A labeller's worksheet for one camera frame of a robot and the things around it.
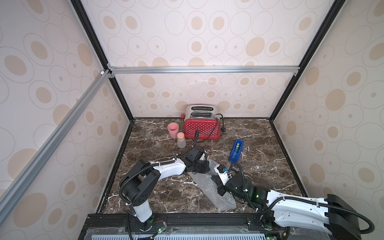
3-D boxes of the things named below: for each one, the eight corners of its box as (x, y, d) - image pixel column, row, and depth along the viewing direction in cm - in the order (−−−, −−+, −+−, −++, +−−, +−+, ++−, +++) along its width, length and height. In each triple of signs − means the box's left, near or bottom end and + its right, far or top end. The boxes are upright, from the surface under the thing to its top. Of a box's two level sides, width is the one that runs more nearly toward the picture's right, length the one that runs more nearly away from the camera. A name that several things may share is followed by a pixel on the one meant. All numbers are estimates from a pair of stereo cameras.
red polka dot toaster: (182, 142, 108) (180, 124, 93) (184, 119, 122) (182, 100, 107) (218, 142, 108) (222, 124, 93) (215, 119, 123) (218, 100, 108)
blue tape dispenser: (227, 160, 98) (229, 155, 93) (233, 144, 107) (235, 138, 102) (237, 164, 97) (239, 159, 91) (242, 147, 105) (245, 141, 100)
